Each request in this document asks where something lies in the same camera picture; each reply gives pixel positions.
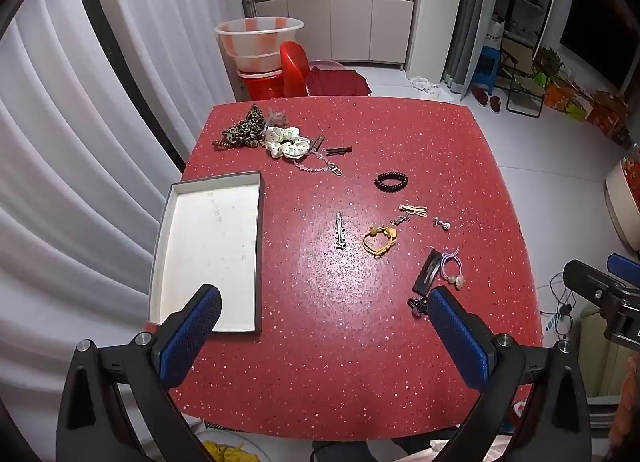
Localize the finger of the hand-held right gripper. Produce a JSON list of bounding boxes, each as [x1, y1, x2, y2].
[[607, 253, 640, 289], [562, 259, 623, 304]]

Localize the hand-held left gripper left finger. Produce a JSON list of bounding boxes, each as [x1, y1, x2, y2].
[[56, 283, 222, 462]]

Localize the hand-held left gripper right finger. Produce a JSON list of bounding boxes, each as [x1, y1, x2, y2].
[[427, 285, 593, 462]]

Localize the purple flower hair tie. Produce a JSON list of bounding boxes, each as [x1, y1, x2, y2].
[[441, 247, 466, 289]]

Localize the black long snap hair clip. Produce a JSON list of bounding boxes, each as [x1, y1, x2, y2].
[[412, 249, 445, 293]]

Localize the white shallow tray box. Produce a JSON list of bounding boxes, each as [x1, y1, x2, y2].
[[148, 171, 264, 334]]

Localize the yellow hair tie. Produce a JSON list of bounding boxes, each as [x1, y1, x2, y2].
[[362, 225, 400, 258]]

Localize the silver rhinestone hair clip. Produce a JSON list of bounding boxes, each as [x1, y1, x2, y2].
[[333, 212, 349, 252]]

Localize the black spiral hair tie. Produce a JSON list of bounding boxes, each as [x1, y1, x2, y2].
[[374, 170, 409, 192]]

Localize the white power strip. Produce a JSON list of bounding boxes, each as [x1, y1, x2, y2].
[[542, 311, 560, 344]]

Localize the plate of yellow strips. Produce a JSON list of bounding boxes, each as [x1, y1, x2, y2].
[[195, 427, 273, 462]]

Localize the orange gift boxes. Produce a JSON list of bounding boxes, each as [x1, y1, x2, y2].
[[544, 76, 632, 145]]

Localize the white curtain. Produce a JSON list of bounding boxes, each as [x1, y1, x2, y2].
[[0, 0, 242, 395]]

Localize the leopard print scrunchie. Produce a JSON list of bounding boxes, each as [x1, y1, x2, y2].
[[212, 104, 266, 151]]

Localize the white dotted scrunchie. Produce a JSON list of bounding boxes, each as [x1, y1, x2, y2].
[[263, 125, 304, 159]]

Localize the black folding chair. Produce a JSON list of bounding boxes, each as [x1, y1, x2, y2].
[[499, 36, 547, 118]]

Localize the green plant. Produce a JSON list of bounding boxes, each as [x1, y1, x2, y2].
[[533, 46, 572, 79]]

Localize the blue plastic stool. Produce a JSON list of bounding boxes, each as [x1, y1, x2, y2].
[[469, 46, 503, 96]]

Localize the red plastic bucket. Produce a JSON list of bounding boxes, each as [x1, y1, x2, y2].
[[237, 67, 285, 102]]

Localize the white cloth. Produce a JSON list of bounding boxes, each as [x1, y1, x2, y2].
[[409, 75, 442, 94]]

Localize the red plastic chair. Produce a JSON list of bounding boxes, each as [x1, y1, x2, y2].
[[279, 41, 314, 98]]

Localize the dark red cloth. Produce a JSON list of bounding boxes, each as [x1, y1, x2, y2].
[[305, 68, 372, 96]]

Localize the grey curtain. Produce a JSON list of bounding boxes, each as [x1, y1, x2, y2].
[[442, 0, 489, 94]]

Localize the striped plastic basin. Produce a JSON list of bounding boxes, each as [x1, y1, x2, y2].
[[214, 16, 305, 74]]

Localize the white cabinet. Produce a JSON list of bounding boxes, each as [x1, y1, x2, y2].
[[249, 0, 419, 66]]

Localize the beaded chain keychain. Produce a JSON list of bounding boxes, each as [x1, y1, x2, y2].
[[290, 149, 344, 177]]

